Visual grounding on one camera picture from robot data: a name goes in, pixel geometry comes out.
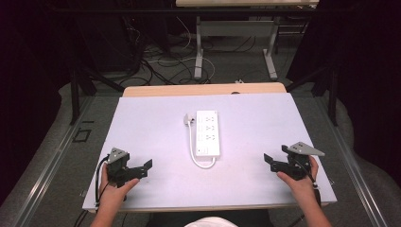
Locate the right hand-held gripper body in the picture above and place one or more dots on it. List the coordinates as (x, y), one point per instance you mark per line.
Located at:
(294, 164)

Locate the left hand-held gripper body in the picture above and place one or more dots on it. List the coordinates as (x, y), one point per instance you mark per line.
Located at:
(119, 167)

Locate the white plug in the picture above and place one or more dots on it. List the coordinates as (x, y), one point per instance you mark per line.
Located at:
(188, 120)

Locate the white power strip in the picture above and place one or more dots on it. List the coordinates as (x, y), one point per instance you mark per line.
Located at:
(207, 133)

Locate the person's right hand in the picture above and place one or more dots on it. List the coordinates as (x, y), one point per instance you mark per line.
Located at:
(301, 187)

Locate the person's left hand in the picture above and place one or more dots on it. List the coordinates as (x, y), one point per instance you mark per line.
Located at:
(114, 192)

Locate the black metal stand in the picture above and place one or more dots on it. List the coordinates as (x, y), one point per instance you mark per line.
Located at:
(332, 94)
(75, 94)

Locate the person's white shirt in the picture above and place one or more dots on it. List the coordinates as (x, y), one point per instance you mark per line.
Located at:
(210, 222)

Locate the dark curtain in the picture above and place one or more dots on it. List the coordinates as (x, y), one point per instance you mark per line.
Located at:
(372, 78)
(28, 78)

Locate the white desk with metal legs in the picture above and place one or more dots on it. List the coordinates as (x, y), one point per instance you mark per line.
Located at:
(246, 3)

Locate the aluminium floor rail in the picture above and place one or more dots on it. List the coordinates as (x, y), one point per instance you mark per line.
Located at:
(353, 170)
(47, 170)

